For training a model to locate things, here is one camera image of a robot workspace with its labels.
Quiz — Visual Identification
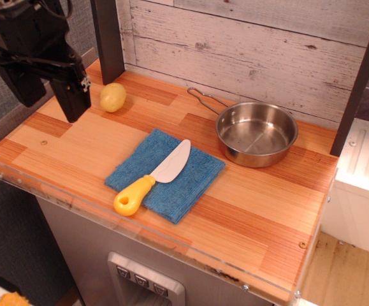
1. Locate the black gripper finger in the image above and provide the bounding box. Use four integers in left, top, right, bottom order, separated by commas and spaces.
50, 79, 91, 123
0, 64, 47, 107

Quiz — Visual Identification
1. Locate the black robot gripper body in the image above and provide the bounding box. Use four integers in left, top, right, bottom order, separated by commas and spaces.
0, 1, 87, 84

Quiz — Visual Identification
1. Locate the yellow toy potato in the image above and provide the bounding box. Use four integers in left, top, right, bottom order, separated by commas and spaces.
99, 83, 127, 113

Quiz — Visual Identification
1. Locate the stainless steel pot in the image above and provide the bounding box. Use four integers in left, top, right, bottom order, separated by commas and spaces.
187, 87, 298, 168

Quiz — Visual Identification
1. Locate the blue folded cloth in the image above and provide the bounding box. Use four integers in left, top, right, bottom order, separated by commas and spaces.
105, 129, 226, 224

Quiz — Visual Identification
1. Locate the grey toy kitchen cabinet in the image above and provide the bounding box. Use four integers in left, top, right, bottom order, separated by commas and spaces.
38, 199, 271, 305

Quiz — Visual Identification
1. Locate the silver dispenser button panel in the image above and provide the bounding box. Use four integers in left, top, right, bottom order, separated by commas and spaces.
107, 252, 186, 305

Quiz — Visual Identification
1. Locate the orange object bottom left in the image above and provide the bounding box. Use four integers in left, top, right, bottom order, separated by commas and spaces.
0, 292, 31, 306

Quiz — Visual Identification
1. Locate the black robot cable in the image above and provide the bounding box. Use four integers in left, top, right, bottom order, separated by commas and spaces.
33, 0, 73, 20

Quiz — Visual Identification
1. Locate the dark left shelf post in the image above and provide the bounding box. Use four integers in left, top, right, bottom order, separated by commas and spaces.
90, 0, 125, 85

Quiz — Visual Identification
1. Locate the dark shelf post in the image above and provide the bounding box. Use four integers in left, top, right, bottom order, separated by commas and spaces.
90, 0, 125, 85
329, 42, 369, 157

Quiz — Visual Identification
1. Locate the yellow handled toy knife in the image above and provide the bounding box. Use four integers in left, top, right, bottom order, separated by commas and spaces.
113, 140, 191, 216

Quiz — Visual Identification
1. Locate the dark right shelf post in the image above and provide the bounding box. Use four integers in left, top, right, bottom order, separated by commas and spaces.
329, 42, 369, 157

